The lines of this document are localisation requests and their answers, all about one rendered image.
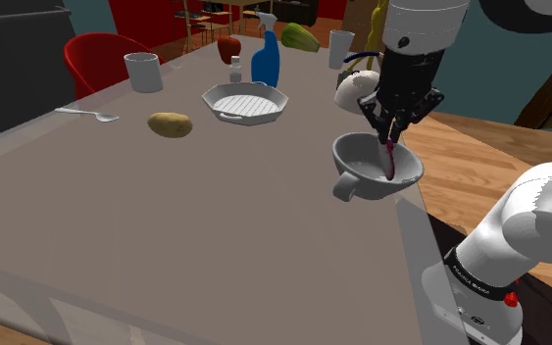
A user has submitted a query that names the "wooden dining table with chairs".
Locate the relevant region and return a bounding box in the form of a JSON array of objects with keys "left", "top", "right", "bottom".
[{"left": 170, "top": 0, "right": 276, "bottom": 51}]

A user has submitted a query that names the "purple knife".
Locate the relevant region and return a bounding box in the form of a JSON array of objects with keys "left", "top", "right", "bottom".
[{"left": 383, "top": 122, "right": 398, "bottom": 182}]

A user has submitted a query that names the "grey table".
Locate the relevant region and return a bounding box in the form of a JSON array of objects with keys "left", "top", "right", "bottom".
[{"left": 0, "top": 32, "right": 472, "bottom": 345}]

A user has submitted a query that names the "brown potato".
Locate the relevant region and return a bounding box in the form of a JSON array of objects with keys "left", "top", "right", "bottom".
[{"left": 146, "top": 111, "right": 194, "bottom": 140}]

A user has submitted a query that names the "grey grill pan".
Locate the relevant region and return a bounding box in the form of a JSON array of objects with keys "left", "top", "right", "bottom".
[{"left": 201, "top": 81, "right": 290, "bottom": 127}]

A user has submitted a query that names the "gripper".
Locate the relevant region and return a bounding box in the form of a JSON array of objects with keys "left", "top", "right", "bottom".
[{"left": 357, "top": 46, "right": 447, "bottom": 145}]

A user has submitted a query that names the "green squash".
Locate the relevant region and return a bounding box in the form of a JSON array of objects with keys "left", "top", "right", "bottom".
[{"left": 280, "top": 22, "right": 322, "bottom": 54}]

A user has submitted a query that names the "yellow curvy object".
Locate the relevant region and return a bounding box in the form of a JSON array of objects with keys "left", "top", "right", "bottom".
[{"left": 350, "top": 0, "right": 392, "bottom": 74}]

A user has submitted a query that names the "dark cabinet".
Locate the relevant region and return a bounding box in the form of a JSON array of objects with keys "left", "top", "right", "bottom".
[{"left": 0, "top": 0, "right": 78, "bottom": 147}]

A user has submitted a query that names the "blue spray bottle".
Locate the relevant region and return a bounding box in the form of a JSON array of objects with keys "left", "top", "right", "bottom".
[{"left": 249, "top": 11, "right": 282, "bottom": 89}]

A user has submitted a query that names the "dark sofa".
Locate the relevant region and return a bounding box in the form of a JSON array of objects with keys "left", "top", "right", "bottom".
[{"left": 273, "top": 0, "right": 321, "bottom": 27}]

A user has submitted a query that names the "red chair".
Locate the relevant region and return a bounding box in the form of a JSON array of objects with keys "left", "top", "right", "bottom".
[{"left": 63, "top": 31, "right": 166, "bottom": 101}]

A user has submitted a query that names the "grey mug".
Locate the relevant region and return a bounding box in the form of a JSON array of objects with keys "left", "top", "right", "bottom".
[{"left": 123, "top": 51, "right": 166, "bottom": 94}]

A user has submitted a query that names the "white spoon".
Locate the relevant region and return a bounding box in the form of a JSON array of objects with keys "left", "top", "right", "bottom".
[{"left": 54, "top": 107, "right": 121, "bottom": 123}]

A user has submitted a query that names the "red bell pepper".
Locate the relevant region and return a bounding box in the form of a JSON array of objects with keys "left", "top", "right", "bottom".
[{"left": 216, "top": 36, "right": 243, "bottom": 66}]

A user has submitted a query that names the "small clear bottle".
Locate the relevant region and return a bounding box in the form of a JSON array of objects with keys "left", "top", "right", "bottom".
[{"left": 228, "top": 55, "right": 244, "bottom": 84}]

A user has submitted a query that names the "white tall cup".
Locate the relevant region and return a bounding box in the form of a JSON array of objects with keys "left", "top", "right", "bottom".
[{"left": 327, "top": 29, "right": 356, "bottom": 71}]

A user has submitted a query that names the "grey cup with handle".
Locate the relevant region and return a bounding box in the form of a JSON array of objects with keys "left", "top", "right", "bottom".
[{"left": 330, "top": 131, "right": 426, "bottom": 203}]

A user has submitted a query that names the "white round kettle blue handle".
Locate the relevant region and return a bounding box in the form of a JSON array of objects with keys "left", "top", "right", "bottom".
[{"left": 334, "top": 50, "right": 382, "bottom": 117}]

